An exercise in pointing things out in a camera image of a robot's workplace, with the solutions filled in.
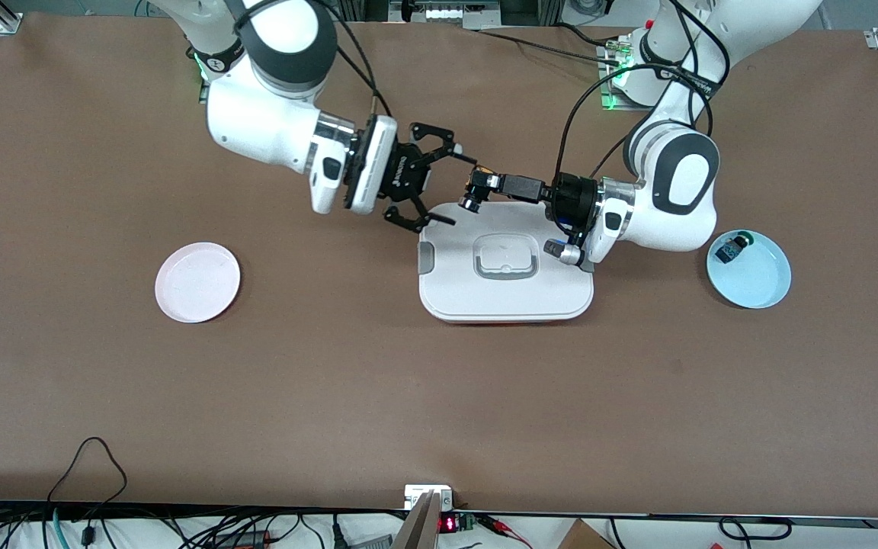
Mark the orange black push-button switch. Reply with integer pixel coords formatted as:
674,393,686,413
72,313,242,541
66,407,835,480
460,165,498,214

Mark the white lidded storage box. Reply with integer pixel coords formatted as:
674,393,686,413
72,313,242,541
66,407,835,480
418,201,594,325

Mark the small white electronics box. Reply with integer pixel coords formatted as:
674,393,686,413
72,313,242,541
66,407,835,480
404,484,454,511

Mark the light blue round plate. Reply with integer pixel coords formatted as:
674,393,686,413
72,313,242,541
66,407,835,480
706,229,793,310

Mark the pink round plate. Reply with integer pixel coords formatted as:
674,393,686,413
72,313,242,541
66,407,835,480
155,242,242,324

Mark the grey metal bar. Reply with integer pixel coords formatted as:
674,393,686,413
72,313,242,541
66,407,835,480
391,490,444,549

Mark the brown cardboard piece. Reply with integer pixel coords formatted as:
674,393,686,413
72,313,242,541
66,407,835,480
557,518,617,549

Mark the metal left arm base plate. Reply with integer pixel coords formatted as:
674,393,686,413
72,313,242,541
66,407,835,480
598,42,668,113

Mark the black cable to arm base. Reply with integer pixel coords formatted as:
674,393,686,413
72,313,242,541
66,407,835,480
477,23,626,68

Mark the green blue push-button switch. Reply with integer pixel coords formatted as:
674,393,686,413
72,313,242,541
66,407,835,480
716,233,756,265

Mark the black coiled cable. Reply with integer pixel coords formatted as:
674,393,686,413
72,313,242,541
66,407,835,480
717,516,795,543

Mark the thin black looped cable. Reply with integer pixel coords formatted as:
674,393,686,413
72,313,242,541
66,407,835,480
46,436,129,508

